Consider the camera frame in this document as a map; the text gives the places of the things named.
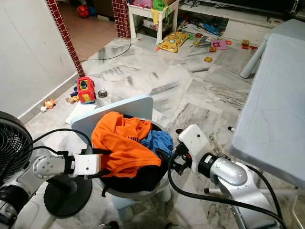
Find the orange shirt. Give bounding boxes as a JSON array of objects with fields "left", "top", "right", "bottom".
[{"left": 91, "top": 111, "right": 163, "bottom": 178}]

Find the blue garment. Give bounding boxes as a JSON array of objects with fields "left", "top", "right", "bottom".
[{"left": 141, "top": 130, "right": 173, "bottom": 158}]

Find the round grey laundry basket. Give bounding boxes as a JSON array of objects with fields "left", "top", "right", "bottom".
[{"left": 100, "top": 119, "right": 173, "bottom": 198}]

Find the white paper sheet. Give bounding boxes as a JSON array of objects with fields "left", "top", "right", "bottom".
[{"left": 64, "top": 103, "right": 98, "bottom": 125}]

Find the dark navy garment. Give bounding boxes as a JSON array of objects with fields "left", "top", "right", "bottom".
[{"left": 105, "top": 162, "right": 167, "bottom": 192}]

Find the black standing fan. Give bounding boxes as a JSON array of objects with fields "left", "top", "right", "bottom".
[{"left": 0, "top": 111, "right": 93, "bottom": 220}]

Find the red toy cube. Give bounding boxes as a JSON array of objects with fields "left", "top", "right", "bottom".
[{"left": 76, "top": 76, "right": 97, "bottom": 104}]

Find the small toy figure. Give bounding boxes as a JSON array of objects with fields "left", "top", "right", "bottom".
[{"left": 41, "top": 99, "right": 56, "bottom": 112}]

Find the yellow toy cushion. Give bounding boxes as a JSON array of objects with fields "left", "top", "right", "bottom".
[{"left": 157, "top": 32, "right": 190, "bottom": 53}]

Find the pink square toy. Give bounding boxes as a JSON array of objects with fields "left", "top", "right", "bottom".
[{"left": 211, "top": 39, "right": 228, "bottom": 51}]

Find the large white folding table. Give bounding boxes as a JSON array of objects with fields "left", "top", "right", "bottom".
[{"left": 228, "top": 33, "right": 305, "bottom": 175}]

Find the small white side table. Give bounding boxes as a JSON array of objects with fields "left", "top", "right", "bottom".
[{"left": 128, "top": 0, "right": 179, "bottom": 46}]

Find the white television bench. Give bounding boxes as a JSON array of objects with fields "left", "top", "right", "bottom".
[{"left": 179, "top": 2, "right": 291, "bottom": 27}]

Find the red ball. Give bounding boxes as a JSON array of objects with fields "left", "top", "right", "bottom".
[{"left": 77, "top": 5, "right": 90, "bottom": 19}]

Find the black television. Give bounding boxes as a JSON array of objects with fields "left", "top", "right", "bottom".
[{"left": 186, "top": 0, "right": 298, "bottom": 12}]

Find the small light grey table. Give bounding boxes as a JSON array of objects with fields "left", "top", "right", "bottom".
[{"left": 240, "top": 19, "right": 305, "bottom": 79}]

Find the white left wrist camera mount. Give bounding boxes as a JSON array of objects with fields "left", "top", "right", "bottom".
[{"left": 74, "top": 154, "right": 102, "bottom": 176}]

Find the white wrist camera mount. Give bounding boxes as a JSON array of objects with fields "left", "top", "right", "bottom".
[
  {"left": 74, "top": 154, "right": 102, "bottom": 176},
  {"left": 178, "top": 124, "right": 210, "bottom": 172}
]

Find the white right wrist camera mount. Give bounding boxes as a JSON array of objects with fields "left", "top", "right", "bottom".
[{"left": 178, "top": 124, "right": 210, "bottom": 172}]

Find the short black left arm cable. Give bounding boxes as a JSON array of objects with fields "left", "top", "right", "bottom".
[{"left": 26, "top": 146, "right": 70, "bottom": 167}]

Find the black floor cable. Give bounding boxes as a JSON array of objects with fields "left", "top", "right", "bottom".
[{"left": 79, "top": 41, "right": 132, "bottom": 62}]

